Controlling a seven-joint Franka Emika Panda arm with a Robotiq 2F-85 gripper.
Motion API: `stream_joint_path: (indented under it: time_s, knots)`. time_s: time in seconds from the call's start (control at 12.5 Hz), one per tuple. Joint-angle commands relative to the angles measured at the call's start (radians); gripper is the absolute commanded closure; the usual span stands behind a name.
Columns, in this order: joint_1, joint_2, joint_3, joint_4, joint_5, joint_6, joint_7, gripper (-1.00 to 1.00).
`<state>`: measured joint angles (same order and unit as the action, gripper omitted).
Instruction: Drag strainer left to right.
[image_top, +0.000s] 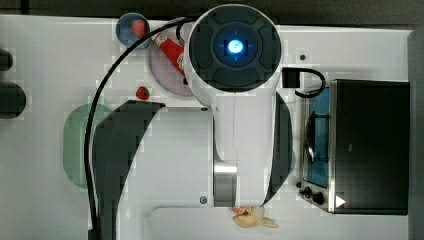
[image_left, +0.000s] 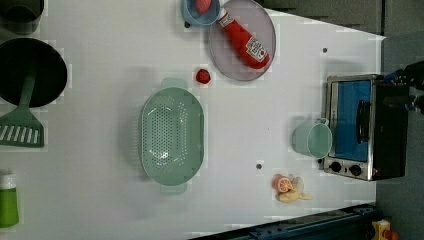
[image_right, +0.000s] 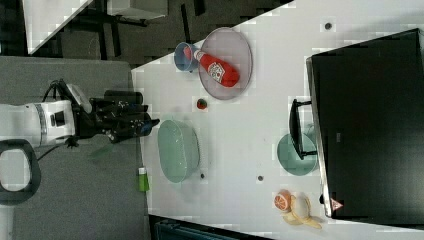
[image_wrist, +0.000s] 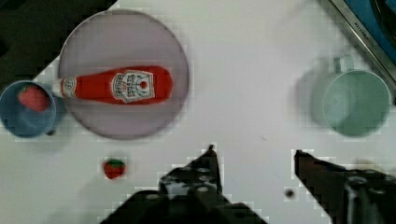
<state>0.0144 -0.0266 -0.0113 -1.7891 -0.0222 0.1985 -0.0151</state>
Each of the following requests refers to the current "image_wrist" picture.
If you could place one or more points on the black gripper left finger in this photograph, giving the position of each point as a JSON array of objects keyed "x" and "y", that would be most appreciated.
[{"x": 188, "y": 195}]

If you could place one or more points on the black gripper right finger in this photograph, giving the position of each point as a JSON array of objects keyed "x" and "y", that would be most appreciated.
[{"x": 348, "y": 196}]

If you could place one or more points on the red toy strawberry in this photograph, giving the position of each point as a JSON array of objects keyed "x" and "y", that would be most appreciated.
[{"x": 114, "y": 168}]

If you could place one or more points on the mint green mug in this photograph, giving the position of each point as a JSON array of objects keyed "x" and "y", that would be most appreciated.
[{"x": 351, "y": 101}]

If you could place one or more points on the red ketchup bottle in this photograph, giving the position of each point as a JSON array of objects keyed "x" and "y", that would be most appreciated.
[{"x": 136, "y": 85}]

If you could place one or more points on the grey round plate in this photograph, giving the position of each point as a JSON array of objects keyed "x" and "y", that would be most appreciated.
[{"x": 119, "y": 38}]

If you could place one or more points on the strawberry in blue cup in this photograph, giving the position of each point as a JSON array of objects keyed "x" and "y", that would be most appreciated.
[{"x": 34, "y": 98}]

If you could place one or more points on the blue cup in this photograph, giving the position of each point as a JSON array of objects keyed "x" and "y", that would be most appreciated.
[{"x": 24, "y": 122}]

